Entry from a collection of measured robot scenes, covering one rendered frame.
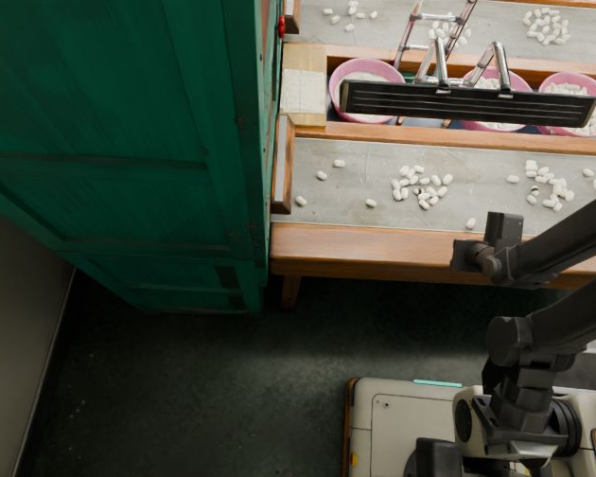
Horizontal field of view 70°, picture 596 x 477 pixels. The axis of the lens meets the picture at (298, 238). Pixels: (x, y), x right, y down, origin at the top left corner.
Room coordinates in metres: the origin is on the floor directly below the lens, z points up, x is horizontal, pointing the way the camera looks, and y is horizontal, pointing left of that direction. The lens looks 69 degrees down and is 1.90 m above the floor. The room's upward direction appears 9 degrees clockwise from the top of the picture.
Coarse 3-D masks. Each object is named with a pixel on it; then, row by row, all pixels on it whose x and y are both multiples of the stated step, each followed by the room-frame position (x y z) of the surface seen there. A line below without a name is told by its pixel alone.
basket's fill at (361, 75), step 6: (354, 72) 1.11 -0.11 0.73; (360, 72) 1.12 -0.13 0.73; (366, 72) 1.12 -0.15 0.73; (372, 72) 1.12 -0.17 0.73; (342, 78) 1.08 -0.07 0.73; (348, 78) 1.08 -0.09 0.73; (354, 78) 1.08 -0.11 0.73; (360, 78) 1.09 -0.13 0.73; (366, 78) 1.09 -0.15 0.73; (372, 78) 1.10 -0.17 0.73; (378, 78) 1.10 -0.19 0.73; (384, 78) 1.10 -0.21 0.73; (336, 90) 1.02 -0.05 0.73; (336, 96) 0.99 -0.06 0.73; (336, 102) 0.97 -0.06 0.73; (348, 114) 0.93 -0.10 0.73; (354, 114) 0.93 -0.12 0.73; (372, 120) 0.92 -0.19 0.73
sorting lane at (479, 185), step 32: (320, 160) 0.73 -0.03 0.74; (352, 160) 0.74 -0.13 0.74; (384, 160) 0.76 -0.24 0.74; (416, 160) 0.78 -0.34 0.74; (448, 160) 0.80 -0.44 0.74; (480, 160) 0.82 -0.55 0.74; (512, 160) 0.84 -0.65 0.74; (544, 160) 0.86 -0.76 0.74; (576, 160) 0.88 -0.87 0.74; (320, 192) 0.61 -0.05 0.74; (352, 192) 0.63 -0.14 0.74; (384, 192) 0.65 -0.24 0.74; (448, 192) 0.68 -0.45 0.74; (480, 192) 0.70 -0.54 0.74; (512, 192) 0.72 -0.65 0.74; (544, 192) 0.74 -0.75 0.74; (576, 192) 0.75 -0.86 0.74; (320, 224) 0.51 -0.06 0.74; (352, 224) 0.52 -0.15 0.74; (384, 224) 0.54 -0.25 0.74; (416, 224) 0.56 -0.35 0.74; (448, 224) 0.57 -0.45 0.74; (480, 224) 0.59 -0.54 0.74; (544, 224) 0.62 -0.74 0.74
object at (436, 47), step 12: (432, 48) 0.89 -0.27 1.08; (444, 48) 0.86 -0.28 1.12; (492, 48) 0.90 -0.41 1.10; (504, 48) 0.89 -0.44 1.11; (444, 60) 0.82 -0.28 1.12; (480, 60) 0.92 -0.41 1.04; (504, 60) 0.85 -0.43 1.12; (420, 72) 0.89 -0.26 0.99; (444, 72) 0.78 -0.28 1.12; (480, 72) 0.91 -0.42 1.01; (504, 72) 0.81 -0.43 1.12; (444, 84) 0.74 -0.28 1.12; (468, 84) 0.91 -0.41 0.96; (504, 84) 0.77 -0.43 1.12; (504, 96) 0.75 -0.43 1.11; (396, 120) 0.90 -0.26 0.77; (444, 120) 0.91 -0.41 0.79
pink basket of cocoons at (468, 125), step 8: (488, 72) 1.18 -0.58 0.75; (496, 72) 1.18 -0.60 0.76; (512, 72) 1.18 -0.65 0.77; (512, 80) 1.16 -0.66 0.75; (520, 80) 1.15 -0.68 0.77; (512, 88) 1.15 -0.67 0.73; (520, 88) 1.13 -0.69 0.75; (528, 88) 1.12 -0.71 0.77; (472, 128) 0.96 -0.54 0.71; (480, 128) 0.95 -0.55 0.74; (488, 128) 0.93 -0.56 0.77; (520, 128) 0.95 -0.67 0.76
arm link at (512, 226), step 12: (492, 216) 0.37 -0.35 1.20; (504, 216) 0.36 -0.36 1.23; (516, 216) 0.37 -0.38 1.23; (492, 228) 0.35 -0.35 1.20; (504, 228) 0.34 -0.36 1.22; (516, 228) 0.35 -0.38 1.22; (492, 240) 0.33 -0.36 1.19; (504, 240) 0.32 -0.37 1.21; (516, 240) 0.33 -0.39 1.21; (492, 264) 0.27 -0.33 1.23; (492, 276) 0.25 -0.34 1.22
